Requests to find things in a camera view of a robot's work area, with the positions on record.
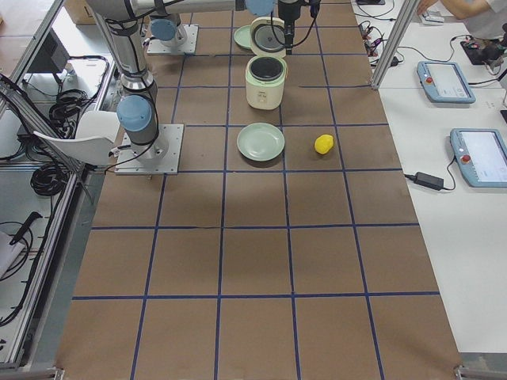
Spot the white plastic chair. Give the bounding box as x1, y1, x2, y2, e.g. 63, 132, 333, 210
34, 111, 120, 166

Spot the upper blue teach pendant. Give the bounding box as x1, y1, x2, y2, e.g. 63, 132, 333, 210
417, 61, 476, 105

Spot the cardboard box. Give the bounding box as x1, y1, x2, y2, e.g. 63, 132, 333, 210
63, 0, 96, 25

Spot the lower blue teach pendant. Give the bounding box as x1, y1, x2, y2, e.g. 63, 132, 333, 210
450, 128, 506, 188

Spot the green plate in front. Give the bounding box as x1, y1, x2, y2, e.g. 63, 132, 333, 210
237, 123, 285, 162

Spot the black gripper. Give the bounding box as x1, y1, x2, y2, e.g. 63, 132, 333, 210
277, 0, 303, 55

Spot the aluminium frame post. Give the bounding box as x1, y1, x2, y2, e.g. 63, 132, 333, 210
371, 0, 419, 90

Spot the black cable coil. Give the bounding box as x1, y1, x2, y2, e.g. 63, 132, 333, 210
30, 161, 71, 197

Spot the person forearm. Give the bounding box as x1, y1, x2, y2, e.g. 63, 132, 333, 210
416, 0, 490, 20

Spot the green plate beside cooker lid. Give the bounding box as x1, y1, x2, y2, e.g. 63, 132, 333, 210
234, 25, 251, 50

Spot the yellow lemon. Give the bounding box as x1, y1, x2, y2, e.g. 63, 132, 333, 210
314, 134, 334, 155

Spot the black power adapter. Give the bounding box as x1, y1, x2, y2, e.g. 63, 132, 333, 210
414, 172, 444, 191

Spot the cream rice cooker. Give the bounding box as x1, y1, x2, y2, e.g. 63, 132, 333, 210
245, 17, 288, 110

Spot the blue teach pendant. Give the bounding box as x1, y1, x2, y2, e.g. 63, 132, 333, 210
417, 61, 476, 105
450, 128, 506, 188

